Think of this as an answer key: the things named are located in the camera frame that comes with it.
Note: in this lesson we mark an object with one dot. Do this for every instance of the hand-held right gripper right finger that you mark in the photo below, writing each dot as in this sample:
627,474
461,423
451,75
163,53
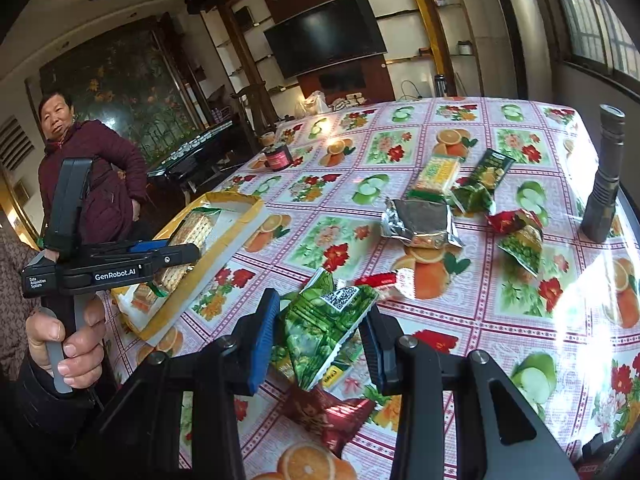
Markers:
372,352

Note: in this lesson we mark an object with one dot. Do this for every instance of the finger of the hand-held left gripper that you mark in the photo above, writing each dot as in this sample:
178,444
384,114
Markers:
177,256
147,246

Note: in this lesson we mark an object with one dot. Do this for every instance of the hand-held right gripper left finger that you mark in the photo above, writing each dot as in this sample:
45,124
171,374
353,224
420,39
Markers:
262,342

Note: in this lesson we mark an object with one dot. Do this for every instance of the clear cracker packet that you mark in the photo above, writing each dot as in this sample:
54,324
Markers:
192,227

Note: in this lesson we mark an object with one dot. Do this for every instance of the green packet with yellow label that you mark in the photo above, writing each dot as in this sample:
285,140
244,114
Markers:
332,376

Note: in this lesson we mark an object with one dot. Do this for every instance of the white box with yellow tape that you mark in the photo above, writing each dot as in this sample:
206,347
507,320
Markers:
230,232

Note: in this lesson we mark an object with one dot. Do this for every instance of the red and white snack packet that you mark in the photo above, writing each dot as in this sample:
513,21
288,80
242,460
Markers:
380,278

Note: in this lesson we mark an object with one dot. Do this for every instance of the red foil snack packet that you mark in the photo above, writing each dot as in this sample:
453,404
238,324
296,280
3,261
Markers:
325,417

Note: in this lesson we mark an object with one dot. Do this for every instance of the silver foil packet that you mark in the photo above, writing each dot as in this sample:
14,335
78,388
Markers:
420,220

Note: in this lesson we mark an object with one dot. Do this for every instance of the person's left forearm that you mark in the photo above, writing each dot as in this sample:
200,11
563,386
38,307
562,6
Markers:
45,410

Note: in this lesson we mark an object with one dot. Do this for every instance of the person's left hand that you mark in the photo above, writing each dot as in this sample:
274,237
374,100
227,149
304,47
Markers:
82,355

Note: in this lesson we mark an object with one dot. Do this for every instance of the person's patterned brown clothing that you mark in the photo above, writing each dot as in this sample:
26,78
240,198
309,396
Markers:
12,290

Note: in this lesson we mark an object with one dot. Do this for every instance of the black mahjong table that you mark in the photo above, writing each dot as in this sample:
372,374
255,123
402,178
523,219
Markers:
200,152

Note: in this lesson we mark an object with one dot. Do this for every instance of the fruit and flower tablecloth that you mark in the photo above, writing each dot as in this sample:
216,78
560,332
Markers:
500,340

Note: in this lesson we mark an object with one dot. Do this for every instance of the dark jar with pink label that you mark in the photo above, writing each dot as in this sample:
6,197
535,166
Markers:
278,159

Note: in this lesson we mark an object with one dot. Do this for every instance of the tape roll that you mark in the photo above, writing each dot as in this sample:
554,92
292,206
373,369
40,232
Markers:
267,139

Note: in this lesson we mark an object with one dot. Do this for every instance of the dark wooden chair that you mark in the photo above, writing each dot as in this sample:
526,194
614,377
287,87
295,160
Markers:
252,107

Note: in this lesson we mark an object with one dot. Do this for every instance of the green foil snack packet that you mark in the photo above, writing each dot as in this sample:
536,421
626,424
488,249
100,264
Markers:
472,197

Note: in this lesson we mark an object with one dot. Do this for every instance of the red and green pea packet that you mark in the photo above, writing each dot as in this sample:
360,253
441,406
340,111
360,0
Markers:
522,245

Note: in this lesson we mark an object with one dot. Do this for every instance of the yellow-green biscuit packet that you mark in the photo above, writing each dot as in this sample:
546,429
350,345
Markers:
436,175

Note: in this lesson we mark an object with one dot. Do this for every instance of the white plastic bag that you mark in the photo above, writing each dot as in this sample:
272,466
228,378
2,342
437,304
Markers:
314,104

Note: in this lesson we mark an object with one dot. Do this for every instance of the dark green snack packet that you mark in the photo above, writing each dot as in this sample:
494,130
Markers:
492,167

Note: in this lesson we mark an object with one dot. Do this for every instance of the wooden television cabinet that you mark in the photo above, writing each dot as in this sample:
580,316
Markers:
345,82

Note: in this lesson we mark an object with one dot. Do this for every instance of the black flat television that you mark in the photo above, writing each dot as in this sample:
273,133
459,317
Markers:
325,35

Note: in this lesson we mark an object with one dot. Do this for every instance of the metal thermos flask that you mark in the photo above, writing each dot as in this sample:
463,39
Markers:
439,86

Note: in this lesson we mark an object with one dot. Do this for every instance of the grey metal flashlight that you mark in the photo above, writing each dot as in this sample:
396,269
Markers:
605,175

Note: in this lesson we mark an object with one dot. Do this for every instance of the window with metal bars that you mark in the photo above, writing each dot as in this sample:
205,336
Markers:
600,15

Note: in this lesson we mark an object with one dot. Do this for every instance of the slatted wall vent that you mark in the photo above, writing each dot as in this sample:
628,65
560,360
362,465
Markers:
15,142

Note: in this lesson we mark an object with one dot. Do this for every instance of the large floral wall painting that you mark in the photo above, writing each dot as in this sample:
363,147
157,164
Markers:
125,90

